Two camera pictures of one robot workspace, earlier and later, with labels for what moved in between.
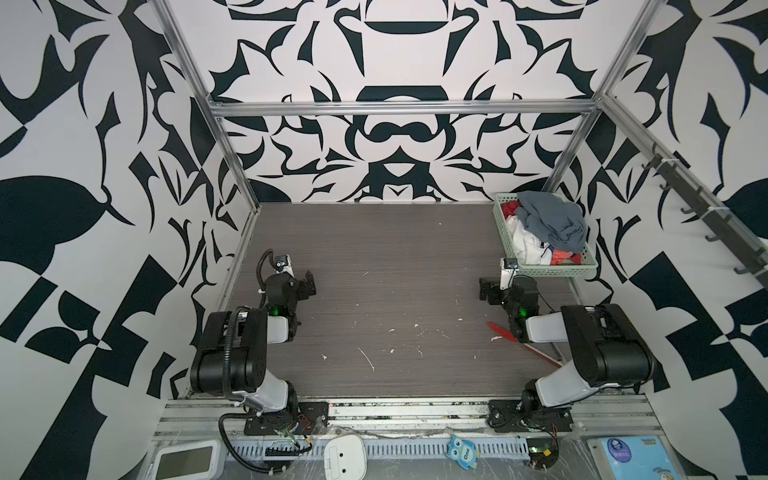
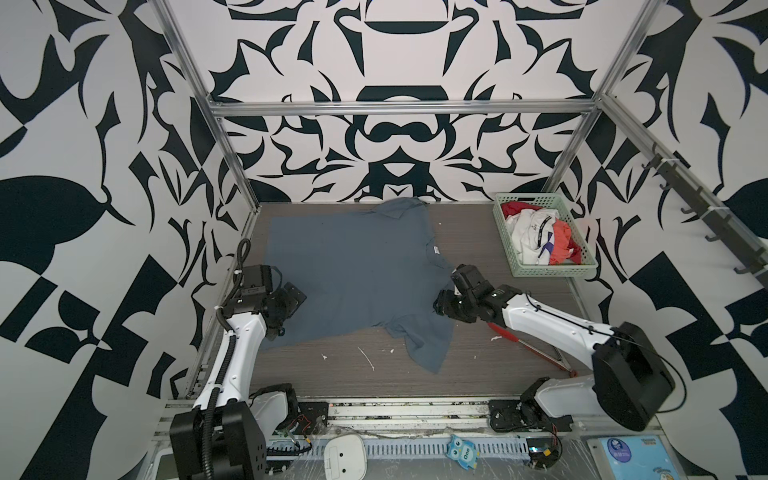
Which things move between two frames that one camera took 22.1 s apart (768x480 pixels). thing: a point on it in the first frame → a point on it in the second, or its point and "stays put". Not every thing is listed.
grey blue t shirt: x=557 y=221 → x=364 y=270
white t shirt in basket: x=527 y=248 stays put
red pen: x=548 y=358 stays put
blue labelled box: x=642 y=457 stays put
